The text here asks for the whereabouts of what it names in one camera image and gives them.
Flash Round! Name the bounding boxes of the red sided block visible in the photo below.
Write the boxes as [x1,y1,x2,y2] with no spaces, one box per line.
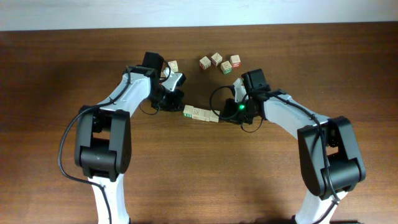
[229,55,241,68]
[211,52,223,67]

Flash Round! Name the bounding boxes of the left camera cable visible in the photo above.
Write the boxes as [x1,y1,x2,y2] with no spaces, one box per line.
[57,65,133,224]

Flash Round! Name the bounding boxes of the ice cream block blue side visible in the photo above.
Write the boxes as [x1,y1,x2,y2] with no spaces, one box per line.
[192,107,205,121]

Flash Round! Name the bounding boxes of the camera cable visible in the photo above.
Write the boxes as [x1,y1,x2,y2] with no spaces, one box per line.
[208,85,265,134]
[57,65,133,224]

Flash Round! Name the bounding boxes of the red sided block rear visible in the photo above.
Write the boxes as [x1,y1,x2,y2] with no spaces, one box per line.
[211,52,223,67]

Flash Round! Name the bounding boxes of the number six block red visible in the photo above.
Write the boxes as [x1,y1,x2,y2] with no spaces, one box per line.
[199,56,211,70]

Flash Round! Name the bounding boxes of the apple block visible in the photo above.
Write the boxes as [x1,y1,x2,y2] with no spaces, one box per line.
[168,60,178,73]

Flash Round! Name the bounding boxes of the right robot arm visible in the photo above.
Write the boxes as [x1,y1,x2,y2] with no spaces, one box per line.
[220,90,366,223]

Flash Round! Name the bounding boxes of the right camera cable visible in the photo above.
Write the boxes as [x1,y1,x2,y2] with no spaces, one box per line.
[208,85,265,134]

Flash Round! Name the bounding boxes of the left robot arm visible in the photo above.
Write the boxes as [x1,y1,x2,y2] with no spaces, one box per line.
[75,66,186,223]

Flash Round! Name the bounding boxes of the plain wooden block blue side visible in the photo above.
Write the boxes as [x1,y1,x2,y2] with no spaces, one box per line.
[201,109,211,122]

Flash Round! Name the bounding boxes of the red sided block far right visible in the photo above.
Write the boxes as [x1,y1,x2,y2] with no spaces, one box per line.
[229,55,241,68]

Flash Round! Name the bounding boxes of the leaf block red side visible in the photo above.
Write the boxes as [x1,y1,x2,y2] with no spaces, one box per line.
[209,110,219,123]

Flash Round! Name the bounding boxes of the green sided block rear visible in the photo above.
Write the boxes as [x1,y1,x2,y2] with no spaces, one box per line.
[220,61,233,75]

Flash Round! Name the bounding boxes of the green sided number block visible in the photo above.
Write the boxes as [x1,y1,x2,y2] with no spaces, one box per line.
[183,105,194,118]

